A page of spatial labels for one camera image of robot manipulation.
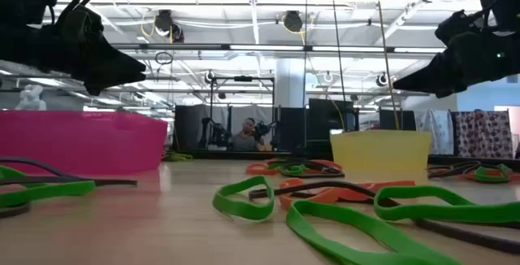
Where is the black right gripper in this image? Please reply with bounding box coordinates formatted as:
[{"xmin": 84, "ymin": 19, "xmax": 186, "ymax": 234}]
[{"xmin": 392, "ymin": 28, "xmax": 520, "ymax": 98}]

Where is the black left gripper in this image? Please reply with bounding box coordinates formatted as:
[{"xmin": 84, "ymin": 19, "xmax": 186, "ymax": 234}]
[{"xmin": 0, "ymin": 23, "xmax": 146, "ymax": 95}]

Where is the white hanging cloth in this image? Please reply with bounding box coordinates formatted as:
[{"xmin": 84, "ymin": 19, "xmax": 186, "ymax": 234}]
[{"xmin": 414, "ymin": 108, "xmax": 455, "ymax": 156}]

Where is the black partition panel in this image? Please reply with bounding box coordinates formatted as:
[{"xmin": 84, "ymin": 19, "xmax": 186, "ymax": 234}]
[
  {"xmin": 277, "ymin": 106, "xmax": 308, "ymax": 153},
  {"xmin": 379, "ymin": 109, "xmax": 418, "ymax": 132}
]

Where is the floral patterned cloth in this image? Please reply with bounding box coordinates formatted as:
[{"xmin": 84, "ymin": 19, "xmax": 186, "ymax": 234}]
[{"xmin": 452, "ymin": 109, "xmax": 514, "ymax": 160}]

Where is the red plastic basket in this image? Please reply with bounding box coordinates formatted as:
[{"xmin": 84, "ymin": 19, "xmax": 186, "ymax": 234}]
[{"xmin": 0, "ymin": 109, "xmax": 168, "ymax": 176}]

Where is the white humanoid figure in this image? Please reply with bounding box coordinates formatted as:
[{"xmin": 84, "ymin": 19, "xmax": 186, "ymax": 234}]
[{"xmin": 14, "ymin": 84, "xmax": 47, "ymax": 111}]

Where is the yellow plastic basket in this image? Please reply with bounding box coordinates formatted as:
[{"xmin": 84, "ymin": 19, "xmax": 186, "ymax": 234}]
[{"xmin": 329, "ymin": 129, "xmax": 432, "ymax": 173}]

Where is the black curtain panel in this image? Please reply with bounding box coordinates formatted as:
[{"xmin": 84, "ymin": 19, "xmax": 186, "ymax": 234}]
[{"xmin": 173, "ymin": 103, "xmax": 212, "ymax": 152}]

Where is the black screen panel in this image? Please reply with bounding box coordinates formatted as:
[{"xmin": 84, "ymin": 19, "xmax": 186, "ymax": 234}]
[{"xmin": 307, "ymin": 98, "xmax": 359, "ymax": 154}]

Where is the person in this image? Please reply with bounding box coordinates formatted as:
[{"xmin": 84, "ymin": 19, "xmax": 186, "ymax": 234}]
[{"xmin": 229, "ymin": 117, "xmax": 261, "ymax": 152}]

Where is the white building column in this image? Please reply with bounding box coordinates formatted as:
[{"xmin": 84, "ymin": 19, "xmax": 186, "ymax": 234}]
[{"xmin": 275, "ymin": 56, "xmax": 309, "ymax": 108}]

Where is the long ceiling light bar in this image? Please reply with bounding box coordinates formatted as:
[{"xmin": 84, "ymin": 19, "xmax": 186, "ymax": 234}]
[{"xmin": 110, "ymin": 43, "xmax": 447, "ymax": 54}]

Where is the black hanging cable loop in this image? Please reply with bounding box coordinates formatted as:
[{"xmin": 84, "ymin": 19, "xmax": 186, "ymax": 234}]
[{"xmin": 154, "ymin": 50, "xmax": 175, "ymax": 66}]

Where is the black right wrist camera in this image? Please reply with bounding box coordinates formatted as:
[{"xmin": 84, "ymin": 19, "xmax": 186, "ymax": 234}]
[{"xmin": 433, "ymin": 9, "xmax": 487, "ymax": 47}]

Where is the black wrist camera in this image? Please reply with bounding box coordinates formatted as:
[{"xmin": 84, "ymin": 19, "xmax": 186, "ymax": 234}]
[
  {"xmin": 433, "ymin": 9, "xmax": 487, "ymax": 47},
  {"xmin": 56, "ymin": 5, "xmax": 106, "ymax": 46}
]

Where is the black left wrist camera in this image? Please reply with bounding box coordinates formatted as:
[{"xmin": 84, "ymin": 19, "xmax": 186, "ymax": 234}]
[{"xmin": 56, "ymin": 5, "xmax": 106, "ymax": 46}]

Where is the yellow hanging cable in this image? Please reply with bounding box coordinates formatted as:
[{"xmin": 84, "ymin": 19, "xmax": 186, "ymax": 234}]
[{"xmin": 374, "ymin": 0, "xmax": 401, "ymax": 132}]

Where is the background black station frame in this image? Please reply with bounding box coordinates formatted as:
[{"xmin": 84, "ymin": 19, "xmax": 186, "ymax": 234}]
[{"xmin": 208, "ymin": 75, "xmax": 276, "ymax": 152}]

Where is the thin black hanging cable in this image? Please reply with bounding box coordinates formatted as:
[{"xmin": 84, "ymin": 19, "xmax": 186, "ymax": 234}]
[{"xmin": 302, "ymin": 0, "xmax": 310, "ymax": 152}]

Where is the black aluminium table frame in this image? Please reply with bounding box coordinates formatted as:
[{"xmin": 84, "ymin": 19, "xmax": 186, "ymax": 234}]
[{"xmin": 162, "ymin": 150, "xmax": 520, "ymax": 173}]

